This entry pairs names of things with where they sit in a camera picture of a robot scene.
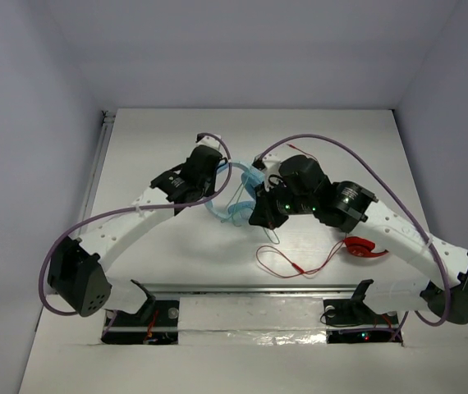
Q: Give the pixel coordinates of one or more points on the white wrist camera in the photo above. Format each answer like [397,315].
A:
[210,140]
[268,164]

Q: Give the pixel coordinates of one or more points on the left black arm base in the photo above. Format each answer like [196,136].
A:
[155,323]

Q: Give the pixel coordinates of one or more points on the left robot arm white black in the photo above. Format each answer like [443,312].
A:
[78,267]

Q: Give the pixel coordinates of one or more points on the red headphones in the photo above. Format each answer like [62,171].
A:
[362,248]

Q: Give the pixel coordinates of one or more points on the aluminium rail frame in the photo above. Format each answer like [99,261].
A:
[196,249]

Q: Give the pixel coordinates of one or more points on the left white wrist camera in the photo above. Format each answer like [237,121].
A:
[210,140]

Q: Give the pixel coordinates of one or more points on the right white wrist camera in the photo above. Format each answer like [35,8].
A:
[268,164]

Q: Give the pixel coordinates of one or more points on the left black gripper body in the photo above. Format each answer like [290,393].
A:
[208,156]

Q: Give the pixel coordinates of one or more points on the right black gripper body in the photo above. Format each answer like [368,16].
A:
[277,203]

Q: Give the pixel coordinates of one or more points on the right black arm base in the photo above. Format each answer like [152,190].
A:
[350,321]

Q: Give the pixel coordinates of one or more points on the light blue headphones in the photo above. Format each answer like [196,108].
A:
[241,205]

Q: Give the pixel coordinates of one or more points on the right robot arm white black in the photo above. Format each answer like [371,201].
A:
[298,186]

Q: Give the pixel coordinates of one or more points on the white foam block with tape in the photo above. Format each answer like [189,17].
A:
[250,320]

